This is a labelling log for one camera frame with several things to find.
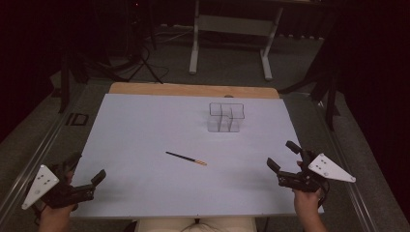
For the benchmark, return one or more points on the black floor socket frame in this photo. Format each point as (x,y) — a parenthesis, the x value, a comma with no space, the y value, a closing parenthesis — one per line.
(69,119)

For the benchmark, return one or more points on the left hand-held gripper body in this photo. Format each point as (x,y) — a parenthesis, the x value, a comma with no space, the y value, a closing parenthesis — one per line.
(58,195)

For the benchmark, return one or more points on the black pencil with striped end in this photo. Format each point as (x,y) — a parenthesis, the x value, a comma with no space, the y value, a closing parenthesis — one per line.
(185,158)

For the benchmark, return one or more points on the person's left hand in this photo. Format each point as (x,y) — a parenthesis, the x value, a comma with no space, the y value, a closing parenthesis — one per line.
(56,216)

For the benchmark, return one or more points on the white paper sheet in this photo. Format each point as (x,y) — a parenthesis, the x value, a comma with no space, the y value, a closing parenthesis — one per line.
(154,129)

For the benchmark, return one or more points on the clear acrylic pen holder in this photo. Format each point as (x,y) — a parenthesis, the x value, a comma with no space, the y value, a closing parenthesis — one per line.
(225,124)

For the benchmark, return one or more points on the white metal stand frame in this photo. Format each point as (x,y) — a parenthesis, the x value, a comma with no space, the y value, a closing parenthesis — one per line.
(233,25)

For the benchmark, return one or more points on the person's cream trousers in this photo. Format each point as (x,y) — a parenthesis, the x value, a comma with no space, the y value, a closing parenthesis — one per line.
(167,225)

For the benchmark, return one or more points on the person's right hand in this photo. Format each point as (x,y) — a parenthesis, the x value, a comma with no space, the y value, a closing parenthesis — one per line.
(307,201)

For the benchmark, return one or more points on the white power strip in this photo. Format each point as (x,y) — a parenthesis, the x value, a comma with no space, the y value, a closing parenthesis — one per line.
(177,27)

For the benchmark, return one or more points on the wooden table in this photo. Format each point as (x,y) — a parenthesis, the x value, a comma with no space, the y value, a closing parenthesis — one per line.
(180,89)

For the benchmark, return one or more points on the metal floor rail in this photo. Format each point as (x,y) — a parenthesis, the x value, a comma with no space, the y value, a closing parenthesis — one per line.
(351,193)
(35,161)

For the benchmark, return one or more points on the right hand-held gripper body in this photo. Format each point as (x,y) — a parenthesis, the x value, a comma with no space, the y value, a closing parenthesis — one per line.
(303,182)

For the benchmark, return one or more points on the black tripod stand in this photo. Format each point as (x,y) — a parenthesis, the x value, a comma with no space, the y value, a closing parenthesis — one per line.
(330,103)
(64,90)

